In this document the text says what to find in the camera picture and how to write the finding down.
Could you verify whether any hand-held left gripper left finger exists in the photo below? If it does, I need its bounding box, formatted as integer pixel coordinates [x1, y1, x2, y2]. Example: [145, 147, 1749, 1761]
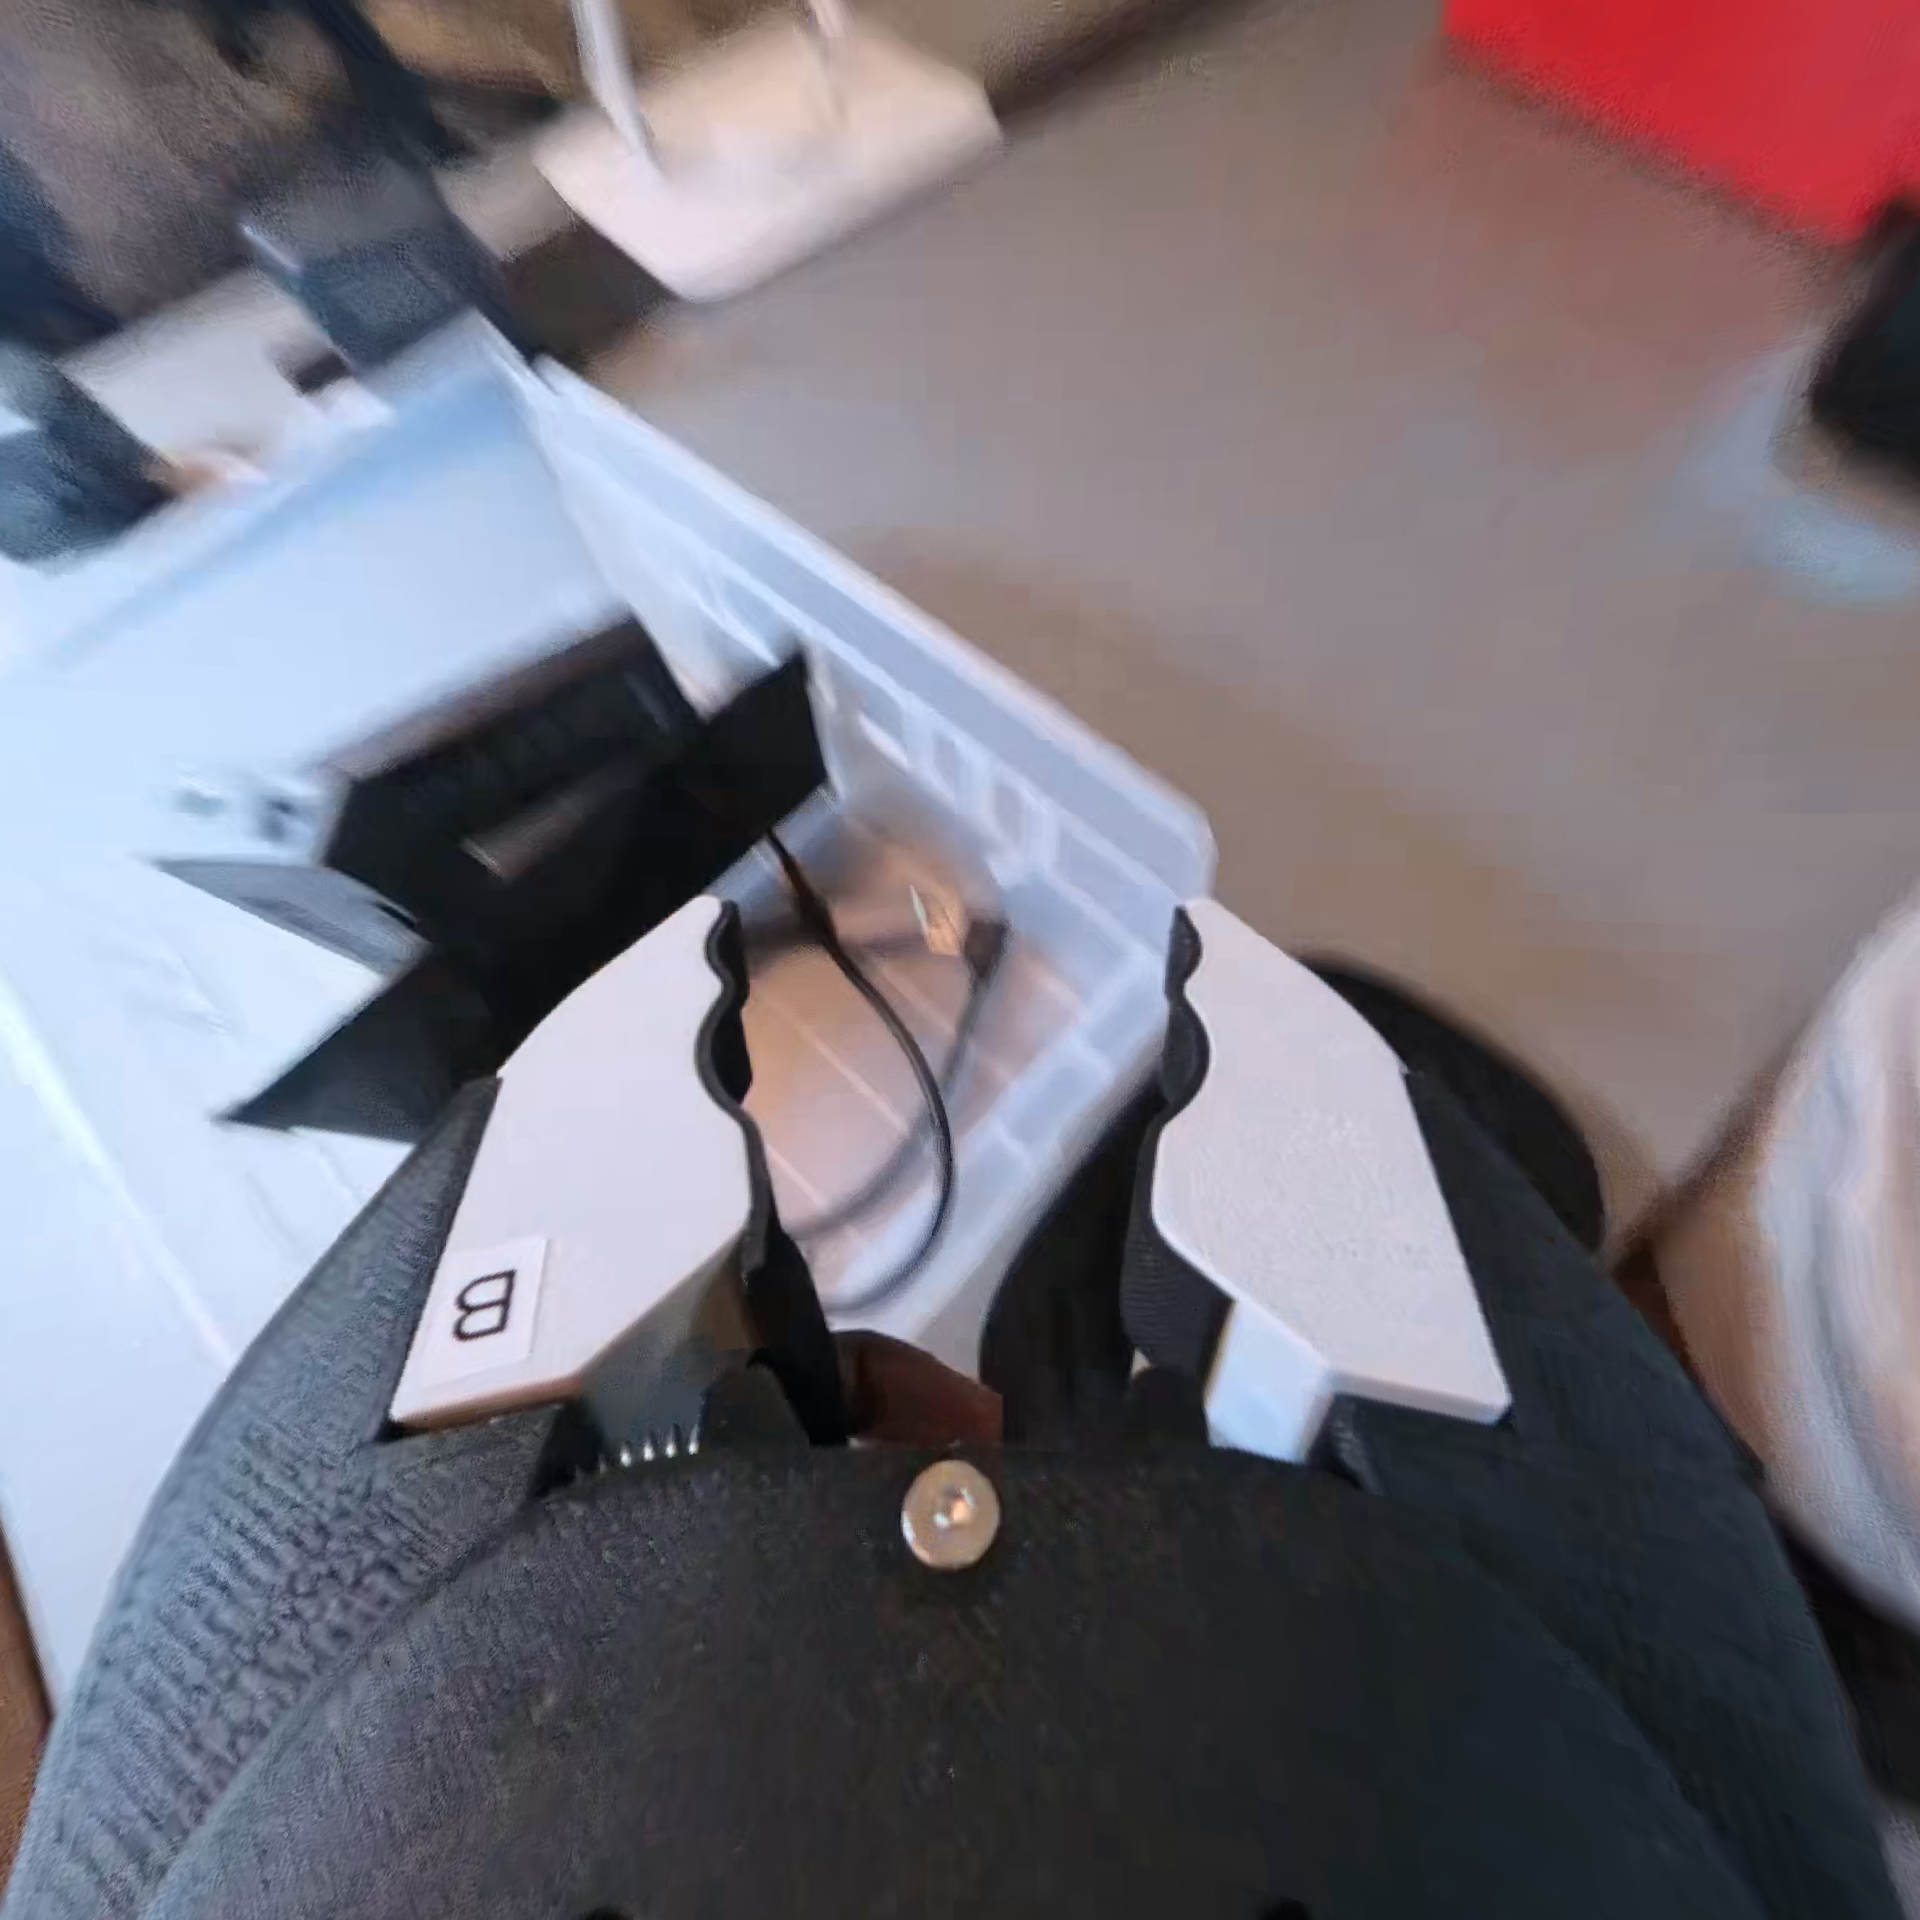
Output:
[383, 898, 781, 1449]

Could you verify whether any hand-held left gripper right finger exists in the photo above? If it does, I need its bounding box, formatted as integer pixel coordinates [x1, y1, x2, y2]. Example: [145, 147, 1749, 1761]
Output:
[1125, 901, 1513, 1467]

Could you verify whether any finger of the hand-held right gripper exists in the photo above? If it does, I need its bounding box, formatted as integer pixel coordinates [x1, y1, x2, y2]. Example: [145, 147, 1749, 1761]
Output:
[1680, 343, 1920, 603]

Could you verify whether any black usb hub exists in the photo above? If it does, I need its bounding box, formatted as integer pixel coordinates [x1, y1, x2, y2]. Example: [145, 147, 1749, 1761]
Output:
[324, 622, 831, 1026]

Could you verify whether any clear plastic bin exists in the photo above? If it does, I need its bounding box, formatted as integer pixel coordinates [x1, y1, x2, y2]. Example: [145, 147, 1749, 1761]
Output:
[0, 353, 1220, 1713]

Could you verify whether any person's left hand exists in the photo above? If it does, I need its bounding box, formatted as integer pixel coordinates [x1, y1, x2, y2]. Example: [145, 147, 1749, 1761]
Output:
[837, 1334, 1002, 1449]

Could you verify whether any red box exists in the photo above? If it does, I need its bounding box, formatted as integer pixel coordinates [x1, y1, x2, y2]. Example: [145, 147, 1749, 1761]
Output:
[1438, 0, 1920, 247]

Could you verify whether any white poster stand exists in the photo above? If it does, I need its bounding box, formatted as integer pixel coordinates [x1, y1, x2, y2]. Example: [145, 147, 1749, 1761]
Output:
[529, 0, 1002, 305]

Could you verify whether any thin black cable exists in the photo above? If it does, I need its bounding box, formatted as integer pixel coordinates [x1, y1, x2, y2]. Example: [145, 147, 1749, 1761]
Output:
[760, 830, 1012, 1309]

